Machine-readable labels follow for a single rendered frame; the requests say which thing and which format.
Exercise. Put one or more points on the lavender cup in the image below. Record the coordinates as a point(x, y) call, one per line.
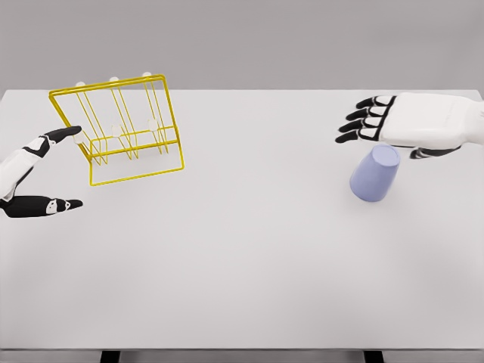
point(374, 174)

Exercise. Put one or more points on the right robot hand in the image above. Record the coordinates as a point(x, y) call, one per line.
point(423, 121)

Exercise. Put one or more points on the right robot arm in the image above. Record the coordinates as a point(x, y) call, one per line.
point(480, 123)

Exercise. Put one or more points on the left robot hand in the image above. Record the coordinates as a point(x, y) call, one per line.
point(19, 160)

